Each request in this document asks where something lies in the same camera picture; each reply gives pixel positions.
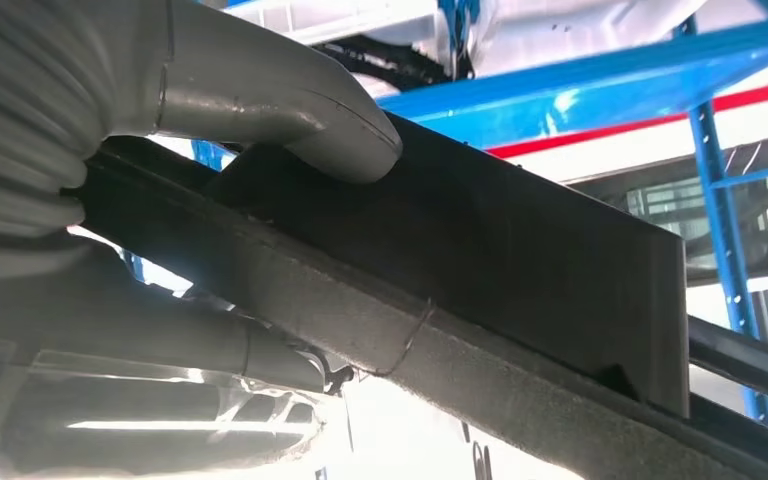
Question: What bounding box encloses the black part in crate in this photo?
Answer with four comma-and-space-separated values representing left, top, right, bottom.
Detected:
311, 33, 455, 91

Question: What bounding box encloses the blue metal shelf rack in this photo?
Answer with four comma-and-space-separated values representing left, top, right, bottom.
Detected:
118, 0, 768, 439

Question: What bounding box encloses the white plastic crate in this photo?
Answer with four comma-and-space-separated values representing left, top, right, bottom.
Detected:
224, 0, 455, 48

